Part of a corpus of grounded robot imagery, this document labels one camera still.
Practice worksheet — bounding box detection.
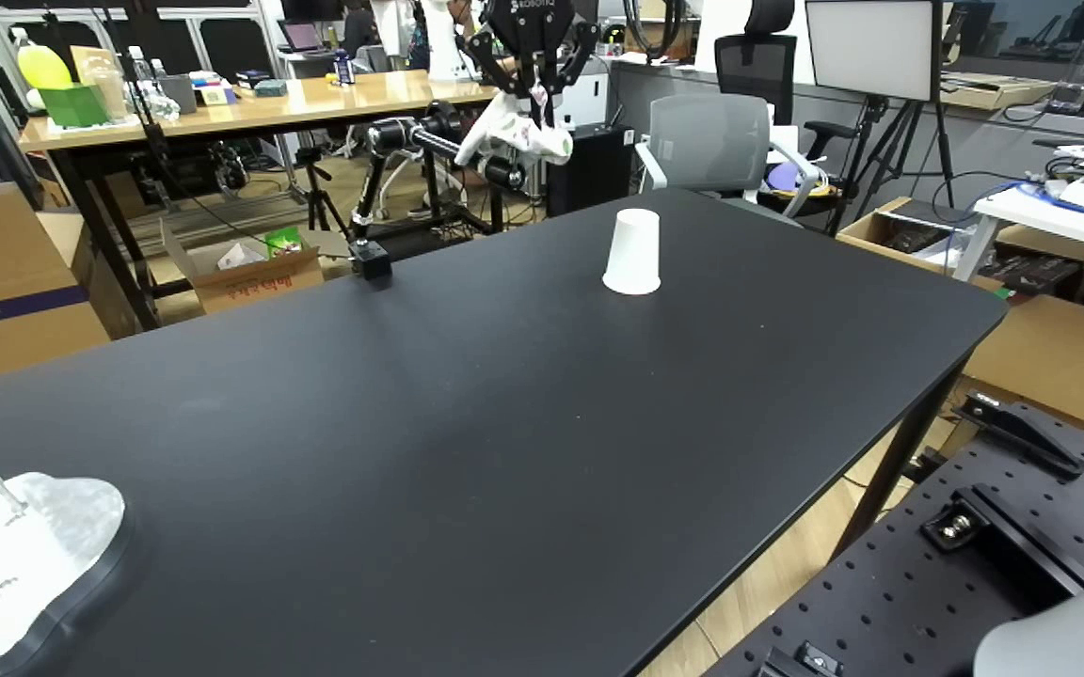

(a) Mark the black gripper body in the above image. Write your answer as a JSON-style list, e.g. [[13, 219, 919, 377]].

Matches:
[[462, 0, 604, 67]]

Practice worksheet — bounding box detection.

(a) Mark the white patterned towel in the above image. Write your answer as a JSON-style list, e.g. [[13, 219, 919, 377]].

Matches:
[[457, 87, 579, 171]]

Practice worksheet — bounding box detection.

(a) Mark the black clamp stand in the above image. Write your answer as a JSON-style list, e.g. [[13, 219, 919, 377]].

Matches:
[[347, 111, 529, 287]]

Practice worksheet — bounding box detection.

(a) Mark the black clamp lever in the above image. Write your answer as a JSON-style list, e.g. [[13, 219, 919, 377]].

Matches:
[[960, 387, 1084, 482]]

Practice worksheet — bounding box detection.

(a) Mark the grey computer tower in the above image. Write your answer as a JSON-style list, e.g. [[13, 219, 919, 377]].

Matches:
[[558, 61, 614, 134]]

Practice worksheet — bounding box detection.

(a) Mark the black cabinet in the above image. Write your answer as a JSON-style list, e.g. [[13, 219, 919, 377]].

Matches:
[[544, 120, 642, 221]]

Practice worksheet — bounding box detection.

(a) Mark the grey office chair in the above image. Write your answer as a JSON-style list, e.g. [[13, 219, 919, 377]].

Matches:
[[632, 90, 827, 219]]

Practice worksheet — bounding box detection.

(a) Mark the white paper cup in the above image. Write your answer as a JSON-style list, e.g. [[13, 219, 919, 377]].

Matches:
[[599, 208, 667, 300]]

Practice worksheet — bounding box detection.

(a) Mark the black office chair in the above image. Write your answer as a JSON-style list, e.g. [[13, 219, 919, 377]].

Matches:
[[712, 0, 802, 127]]

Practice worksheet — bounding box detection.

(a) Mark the long wooden table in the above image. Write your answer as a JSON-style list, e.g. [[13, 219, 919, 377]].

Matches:
[[16, 67, 517, 330]]

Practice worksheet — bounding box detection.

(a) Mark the small black tripod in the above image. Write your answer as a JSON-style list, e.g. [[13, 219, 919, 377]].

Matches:
[[295, 139, 354, 244]]

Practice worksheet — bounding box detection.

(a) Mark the green packet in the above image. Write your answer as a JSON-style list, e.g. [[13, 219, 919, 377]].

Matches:
[[260, 225, 308, 258]]

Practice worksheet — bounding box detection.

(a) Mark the white projection screen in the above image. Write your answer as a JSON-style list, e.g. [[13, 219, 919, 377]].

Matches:
[[802, 0, 950, 105]]

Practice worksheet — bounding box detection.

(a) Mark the open cardboard box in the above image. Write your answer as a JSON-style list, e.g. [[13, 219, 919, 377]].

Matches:
[[181, 225, 329, 314]]

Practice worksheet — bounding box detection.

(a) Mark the black screen tripod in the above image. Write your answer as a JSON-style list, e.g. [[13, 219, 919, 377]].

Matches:
[[842, 92, 960, 228]]

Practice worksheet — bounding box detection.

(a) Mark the cardboard box with keyboard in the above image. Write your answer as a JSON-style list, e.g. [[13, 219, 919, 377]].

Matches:
[[837, 191, 1003, 283]]

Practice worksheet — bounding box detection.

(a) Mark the green container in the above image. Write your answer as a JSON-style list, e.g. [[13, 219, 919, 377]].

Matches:
[[37, 82, 115, 131]]

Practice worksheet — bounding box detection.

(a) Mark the white desk with papers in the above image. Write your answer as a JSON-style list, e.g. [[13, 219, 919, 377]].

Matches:
[[969, 139, 1084, 274]]

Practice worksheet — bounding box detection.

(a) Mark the large red-labelled cardboard box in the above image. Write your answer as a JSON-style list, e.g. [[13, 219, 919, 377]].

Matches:
[[0, 179, 115, 389]]

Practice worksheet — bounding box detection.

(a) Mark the flat cardboard box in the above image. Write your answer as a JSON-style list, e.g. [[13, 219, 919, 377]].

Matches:
[[960, 292, 1084, 427]]

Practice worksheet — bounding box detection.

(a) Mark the black perforated breadboard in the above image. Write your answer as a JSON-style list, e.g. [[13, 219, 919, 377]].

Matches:
[[704, 424, 1084, 677]]

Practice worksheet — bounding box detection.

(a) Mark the grey rounded housing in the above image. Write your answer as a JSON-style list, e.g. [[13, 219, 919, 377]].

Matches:
[[973, 555, 1084, 677]]

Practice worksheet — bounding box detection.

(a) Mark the black bracket with screws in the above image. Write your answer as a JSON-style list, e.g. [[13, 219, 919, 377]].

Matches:
[[919, 488, 1081, 602]]

